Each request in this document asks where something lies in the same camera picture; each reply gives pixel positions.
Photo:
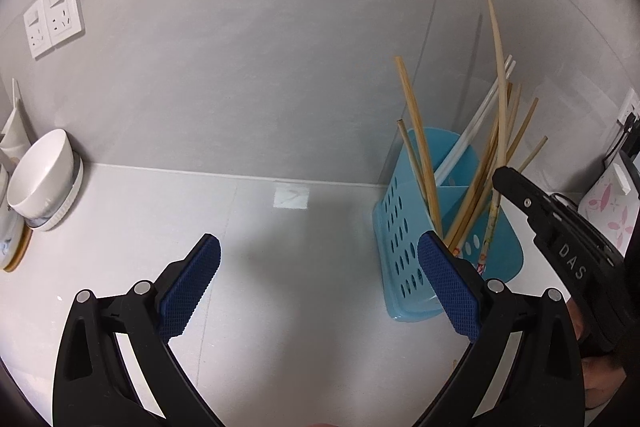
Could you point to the bamboo chopstick clear end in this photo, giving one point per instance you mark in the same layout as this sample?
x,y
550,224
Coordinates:
x,y
485,195

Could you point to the wooden plate edge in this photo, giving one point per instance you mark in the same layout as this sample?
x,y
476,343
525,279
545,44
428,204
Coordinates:
x,y
20,250

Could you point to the blue patterned white plate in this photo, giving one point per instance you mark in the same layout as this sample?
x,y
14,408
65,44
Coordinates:
x,y
11,230

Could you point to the bamboo chopstick blue dotted end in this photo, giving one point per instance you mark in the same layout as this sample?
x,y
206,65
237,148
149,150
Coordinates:
x,y
475,188

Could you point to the pale cream chopstick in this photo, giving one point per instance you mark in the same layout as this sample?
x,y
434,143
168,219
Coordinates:
x,y
426,170

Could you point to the plain bamboo chopstick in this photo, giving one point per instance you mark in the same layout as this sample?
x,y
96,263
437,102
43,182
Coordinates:
x,y
513,146

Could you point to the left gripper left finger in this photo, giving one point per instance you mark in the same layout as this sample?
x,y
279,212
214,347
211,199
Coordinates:
x,y
183,283

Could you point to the white ribbed plate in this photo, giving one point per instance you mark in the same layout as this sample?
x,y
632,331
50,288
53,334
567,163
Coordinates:
x,y
54,217

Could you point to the white ceramic bowl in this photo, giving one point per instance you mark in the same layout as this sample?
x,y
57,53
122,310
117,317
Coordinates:
x,y
43,176

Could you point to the person's right hand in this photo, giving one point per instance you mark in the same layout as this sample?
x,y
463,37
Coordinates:
x,y
603,376

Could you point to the blue plastic utensil holder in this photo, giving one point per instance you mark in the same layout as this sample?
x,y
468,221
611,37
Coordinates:
x,y
400,218

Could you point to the ivory white chopstick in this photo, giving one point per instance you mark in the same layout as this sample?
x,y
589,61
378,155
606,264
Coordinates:
x,y
502,136

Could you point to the white wall socket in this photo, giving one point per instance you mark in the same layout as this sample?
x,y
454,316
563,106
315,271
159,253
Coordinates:
x,y
63,19
36,28

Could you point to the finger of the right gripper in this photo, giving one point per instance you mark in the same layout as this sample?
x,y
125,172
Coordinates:
x,y
530,201

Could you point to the thin pale chopstick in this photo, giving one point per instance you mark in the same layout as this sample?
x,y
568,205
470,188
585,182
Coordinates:
x,y
414,163

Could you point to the bamboo chopstick blue patterned end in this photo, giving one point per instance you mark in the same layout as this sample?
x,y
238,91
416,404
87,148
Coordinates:
x,y
533,153

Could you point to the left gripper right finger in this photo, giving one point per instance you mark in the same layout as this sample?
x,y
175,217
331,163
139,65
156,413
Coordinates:
x,y
446,274

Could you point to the white floral rice cooker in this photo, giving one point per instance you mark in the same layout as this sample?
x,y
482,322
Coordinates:
x,y
612,204

